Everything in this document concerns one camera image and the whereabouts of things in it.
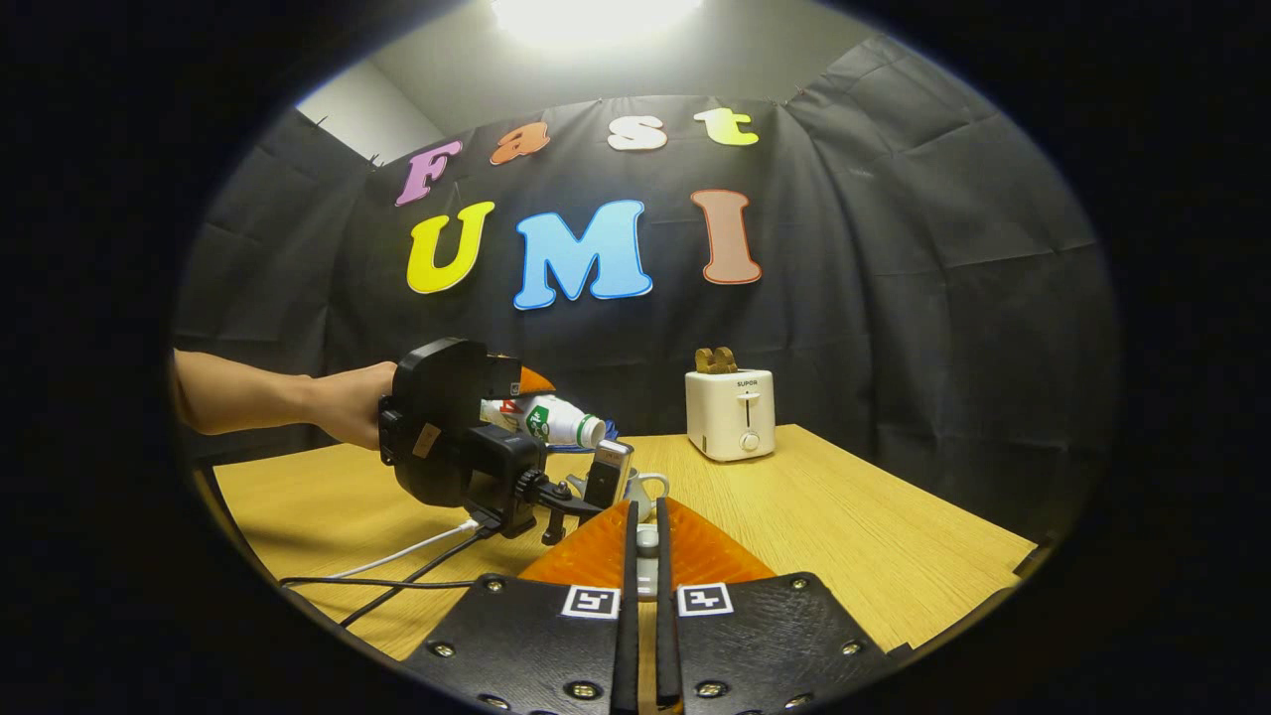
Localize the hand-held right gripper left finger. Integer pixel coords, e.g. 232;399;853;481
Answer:
402;500;641;715

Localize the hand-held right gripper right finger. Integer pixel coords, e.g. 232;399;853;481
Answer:
655;497;895;713

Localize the white water bottle green label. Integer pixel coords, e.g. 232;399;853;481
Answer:
482;394;607;448

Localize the white blue-patterned teacup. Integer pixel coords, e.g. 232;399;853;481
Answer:
564;467;672;525

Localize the white toaster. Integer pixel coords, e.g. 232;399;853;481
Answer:
684;368;777;464

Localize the ceiling light panel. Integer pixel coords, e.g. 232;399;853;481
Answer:
489;0;704;49

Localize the white cable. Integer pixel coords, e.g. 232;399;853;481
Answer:
326;518;480;582

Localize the black cable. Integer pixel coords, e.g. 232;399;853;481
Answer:
340;526;497;629
278;574;478;591

